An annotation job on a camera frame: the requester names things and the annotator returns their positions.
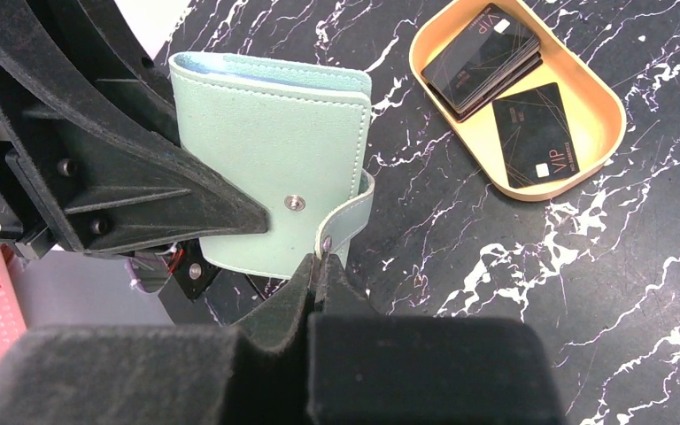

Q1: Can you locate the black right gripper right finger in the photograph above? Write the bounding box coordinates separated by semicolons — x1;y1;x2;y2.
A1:
307;254;565;424

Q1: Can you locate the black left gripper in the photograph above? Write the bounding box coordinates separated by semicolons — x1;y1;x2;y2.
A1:
0;1;268;299

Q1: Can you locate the orange oval tray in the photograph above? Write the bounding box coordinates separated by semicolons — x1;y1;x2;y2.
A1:
409;1;627;202

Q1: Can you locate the mint green card holder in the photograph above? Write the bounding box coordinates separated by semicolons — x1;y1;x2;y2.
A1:
168;51;375;279

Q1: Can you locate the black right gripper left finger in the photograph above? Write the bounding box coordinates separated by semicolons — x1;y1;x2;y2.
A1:
0;254;320;424

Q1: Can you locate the black credit card stack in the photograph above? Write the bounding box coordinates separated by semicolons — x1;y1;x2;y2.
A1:
421;3;541;121

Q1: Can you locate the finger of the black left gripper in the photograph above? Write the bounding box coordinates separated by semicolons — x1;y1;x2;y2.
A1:
28;0;181;146

